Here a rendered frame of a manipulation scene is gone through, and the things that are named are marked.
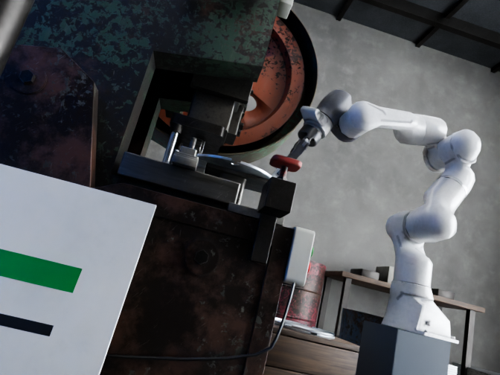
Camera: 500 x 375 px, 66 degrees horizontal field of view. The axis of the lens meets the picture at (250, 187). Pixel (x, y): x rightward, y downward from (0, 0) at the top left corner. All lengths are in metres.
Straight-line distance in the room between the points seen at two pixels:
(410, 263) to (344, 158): 3.86
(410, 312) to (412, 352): 0.11
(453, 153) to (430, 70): 4.77
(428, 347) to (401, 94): 4.79
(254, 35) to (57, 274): 0.81
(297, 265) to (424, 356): 0.51
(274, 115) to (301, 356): 0.95
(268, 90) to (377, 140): 3.72
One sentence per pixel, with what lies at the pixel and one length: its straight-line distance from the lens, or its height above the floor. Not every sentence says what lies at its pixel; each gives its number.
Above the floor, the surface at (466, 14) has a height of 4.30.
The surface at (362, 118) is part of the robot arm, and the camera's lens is 1.27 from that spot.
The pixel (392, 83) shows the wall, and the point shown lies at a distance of 5.82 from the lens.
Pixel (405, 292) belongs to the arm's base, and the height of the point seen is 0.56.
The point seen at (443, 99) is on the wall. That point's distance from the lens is 6.14.
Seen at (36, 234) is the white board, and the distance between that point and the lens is 0.92.
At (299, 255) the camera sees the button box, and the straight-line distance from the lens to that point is 0.94.
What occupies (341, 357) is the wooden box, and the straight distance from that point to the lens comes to 1.60.
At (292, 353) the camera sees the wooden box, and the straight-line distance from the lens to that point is 1.52.
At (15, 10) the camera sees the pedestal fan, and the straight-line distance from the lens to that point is 0.39.
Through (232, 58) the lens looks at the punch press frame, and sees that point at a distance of 1.15.
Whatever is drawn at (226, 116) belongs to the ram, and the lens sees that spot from 1.20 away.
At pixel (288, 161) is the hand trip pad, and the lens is 0.88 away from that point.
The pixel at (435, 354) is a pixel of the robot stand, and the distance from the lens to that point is 1.31.
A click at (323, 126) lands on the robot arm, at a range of 1.31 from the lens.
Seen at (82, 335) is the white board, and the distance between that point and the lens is 0.86.
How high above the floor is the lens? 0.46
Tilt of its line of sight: 14 degrees up
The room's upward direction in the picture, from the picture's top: 14 degrees clockwise
